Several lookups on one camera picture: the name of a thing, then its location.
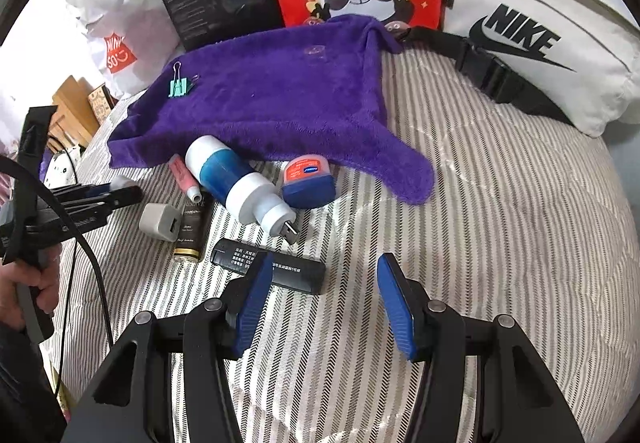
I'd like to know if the dark clothing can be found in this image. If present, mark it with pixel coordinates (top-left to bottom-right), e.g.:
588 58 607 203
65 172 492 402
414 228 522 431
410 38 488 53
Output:
0 323 67 443

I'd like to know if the pink earpick tube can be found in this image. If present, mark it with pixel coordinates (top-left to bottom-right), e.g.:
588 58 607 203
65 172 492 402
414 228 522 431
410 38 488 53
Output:
169 154 203 204

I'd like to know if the person's left hand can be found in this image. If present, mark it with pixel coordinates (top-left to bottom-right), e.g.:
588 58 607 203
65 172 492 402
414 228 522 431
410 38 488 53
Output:
0 250 62 324

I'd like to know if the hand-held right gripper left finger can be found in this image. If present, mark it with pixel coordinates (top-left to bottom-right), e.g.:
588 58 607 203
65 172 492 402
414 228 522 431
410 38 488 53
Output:
62 250 276 443

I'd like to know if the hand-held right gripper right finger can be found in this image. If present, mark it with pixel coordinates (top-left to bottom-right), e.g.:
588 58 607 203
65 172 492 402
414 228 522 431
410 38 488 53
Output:
376 252 586 443

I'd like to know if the black rectangular box white label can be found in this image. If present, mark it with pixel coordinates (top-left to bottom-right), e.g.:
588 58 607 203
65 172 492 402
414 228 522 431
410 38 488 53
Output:
211 238 327 295

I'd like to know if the white shopping bag red label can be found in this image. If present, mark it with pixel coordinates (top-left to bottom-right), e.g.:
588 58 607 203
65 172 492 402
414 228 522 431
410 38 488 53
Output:
65 0 186 99

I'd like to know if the teal binder clip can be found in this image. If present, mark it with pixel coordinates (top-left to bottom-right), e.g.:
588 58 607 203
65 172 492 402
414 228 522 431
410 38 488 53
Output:
167 63 199 98

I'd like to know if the purple towel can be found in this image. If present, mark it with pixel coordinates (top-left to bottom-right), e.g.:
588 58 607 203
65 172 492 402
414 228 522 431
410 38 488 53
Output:
107 16 435 206

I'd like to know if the wooden furniture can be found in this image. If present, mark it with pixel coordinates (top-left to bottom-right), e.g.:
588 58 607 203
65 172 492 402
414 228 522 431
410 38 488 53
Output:
50 76 118 149

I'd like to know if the black cable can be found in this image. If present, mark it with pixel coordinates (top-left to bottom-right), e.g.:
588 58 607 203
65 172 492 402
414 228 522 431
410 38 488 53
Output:
0 156 115 346

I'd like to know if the white charger adapter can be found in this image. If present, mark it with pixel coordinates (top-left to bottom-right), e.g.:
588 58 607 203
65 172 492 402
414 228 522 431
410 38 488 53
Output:
139 203 182 243

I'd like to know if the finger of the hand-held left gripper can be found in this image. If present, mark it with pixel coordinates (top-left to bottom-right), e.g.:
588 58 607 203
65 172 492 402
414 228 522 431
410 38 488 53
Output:
27 206 112 238
47 180 144 213

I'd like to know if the blue and white bottle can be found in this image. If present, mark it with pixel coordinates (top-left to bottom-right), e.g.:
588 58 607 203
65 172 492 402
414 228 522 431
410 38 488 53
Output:
185 136 301 246

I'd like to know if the dark perfume bottle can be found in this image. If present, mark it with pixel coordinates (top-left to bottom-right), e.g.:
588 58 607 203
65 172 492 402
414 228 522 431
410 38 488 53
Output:
172 200 213 265

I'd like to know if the small pink capped tube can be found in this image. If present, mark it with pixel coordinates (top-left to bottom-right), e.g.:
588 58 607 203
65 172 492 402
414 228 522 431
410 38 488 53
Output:
281 156 335 210

